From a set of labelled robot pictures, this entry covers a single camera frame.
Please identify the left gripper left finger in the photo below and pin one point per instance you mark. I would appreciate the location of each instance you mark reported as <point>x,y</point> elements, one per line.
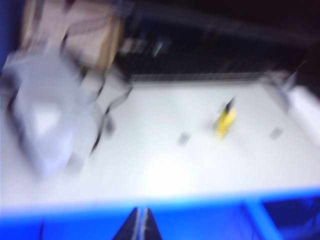
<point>131,227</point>

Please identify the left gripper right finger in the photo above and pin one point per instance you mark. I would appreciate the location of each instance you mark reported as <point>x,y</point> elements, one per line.
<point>150,227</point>

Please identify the large silver coin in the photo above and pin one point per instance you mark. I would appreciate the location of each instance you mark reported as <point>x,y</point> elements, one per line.
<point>275,132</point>

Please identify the white plastic bag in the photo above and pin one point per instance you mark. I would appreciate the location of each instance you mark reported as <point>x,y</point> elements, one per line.
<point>50,112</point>

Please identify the black keyboard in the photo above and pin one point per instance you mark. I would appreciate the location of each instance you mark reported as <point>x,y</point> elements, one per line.
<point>200,77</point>

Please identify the blank white paper sheet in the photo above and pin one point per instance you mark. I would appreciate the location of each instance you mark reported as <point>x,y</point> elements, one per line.
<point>305,110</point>

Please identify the cardboard box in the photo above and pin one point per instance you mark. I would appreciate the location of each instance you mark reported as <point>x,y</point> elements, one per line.
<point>82,30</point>

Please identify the blue panel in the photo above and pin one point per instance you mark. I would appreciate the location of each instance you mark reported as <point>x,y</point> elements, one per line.
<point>6,25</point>

